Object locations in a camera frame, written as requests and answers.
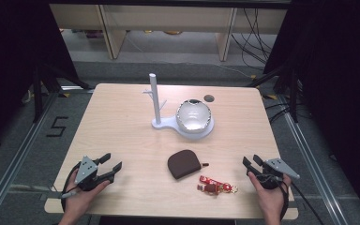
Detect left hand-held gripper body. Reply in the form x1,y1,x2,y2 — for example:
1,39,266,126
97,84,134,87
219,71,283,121
74,155,116,192

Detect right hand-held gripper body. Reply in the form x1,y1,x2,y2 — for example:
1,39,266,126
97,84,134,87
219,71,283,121
256,157,301,190

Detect person's left hand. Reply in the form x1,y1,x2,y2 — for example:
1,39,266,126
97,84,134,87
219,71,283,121
63,170,111,218

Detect person's right hand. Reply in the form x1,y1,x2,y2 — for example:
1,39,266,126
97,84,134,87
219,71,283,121
247,172,293,218

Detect brown zip pouch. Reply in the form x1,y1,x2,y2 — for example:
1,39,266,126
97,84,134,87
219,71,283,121
167,149,210,180

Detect black metal stand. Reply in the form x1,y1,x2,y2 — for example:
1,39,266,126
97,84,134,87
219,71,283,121
247,66,302,124
32,62,90,124

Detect white glossy bowl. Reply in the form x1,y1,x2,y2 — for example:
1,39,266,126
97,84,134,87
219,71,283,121
175,98,213,133

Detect white branched stand with base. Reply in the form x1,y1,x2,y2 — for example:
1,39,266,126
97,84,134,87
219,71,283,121
142,72,216,141

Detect black curtain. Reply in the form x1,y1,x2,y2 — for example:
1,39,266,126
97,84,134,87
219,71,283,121
0,0,80,156
262,0,360,217

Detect light wooden cabinet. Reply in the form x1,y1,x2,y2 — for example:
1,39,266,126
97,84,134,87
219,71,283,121
49,3,288,62

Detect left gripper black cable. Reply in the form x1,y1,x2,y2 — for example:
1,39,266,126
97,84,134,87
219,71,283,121
60,162,83,214

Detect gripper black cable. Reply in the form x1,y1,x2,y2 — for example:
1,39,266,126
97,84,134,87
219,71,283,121
60,162,83,214
277,174,326,225

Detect aluminium floor rail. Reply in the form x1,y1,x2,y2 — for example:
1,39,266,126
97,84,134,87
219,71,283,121
281,93,349,225
0,92,60,225

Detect red keychain with charms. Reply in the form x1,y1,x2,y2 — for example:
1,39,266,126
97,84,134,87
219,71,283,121
196,174,239,196

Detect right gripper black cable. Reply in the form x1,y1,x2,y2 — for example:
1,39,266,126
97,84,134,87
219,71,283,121
277,174,326,225

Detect black floor cables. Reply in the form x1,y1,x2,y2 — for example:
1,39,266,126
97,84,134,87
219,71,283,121
263,102,293,125

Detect white floor cable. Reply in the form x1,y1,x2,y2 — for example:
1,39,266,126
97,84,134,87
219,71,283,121
214,61,255,80

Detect hanging black cables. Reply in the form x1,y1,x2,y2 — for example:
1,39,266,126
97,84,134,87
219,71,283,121
230,7,278,69

